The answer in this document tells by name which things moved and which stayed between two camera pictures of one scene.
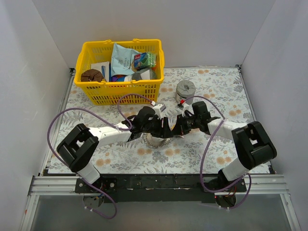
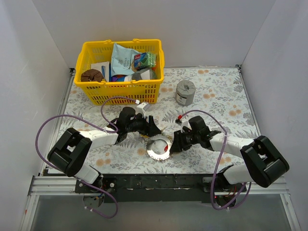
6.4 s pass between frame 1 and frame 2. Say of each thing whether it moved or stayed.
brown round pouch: stayed
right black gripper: moved
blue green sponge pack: stayed
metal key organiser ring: moved
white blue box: stayed
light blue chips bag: stayed
